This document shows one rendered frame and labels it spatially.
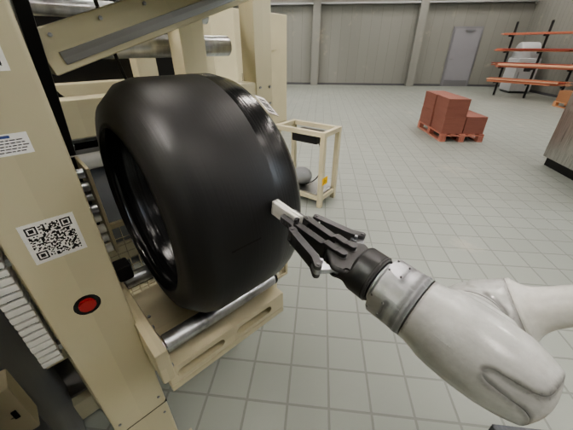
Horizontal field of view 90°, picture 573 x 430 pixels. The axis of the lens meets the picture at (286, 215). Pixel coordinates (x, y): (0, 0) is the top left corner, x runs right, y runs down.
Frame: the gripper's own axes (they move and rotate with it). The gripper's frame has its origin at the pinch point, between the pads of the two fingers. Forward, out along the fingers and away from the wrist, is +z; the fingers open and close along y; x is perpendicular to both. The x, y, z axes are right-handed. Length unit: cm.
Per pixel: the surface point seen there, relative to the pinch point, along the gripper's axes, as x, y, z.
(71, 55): -16, 15, 65
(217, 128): -12.7, 5.1, 14.1
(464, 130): 119, -556, 111
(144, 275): 38, 18, 38
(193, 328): 33.4, 16.6, 10.6
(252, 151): -9.0, 0.6, 9.8
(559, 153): 97, -498, -27
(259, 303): 38.1, -2.7, 8.9
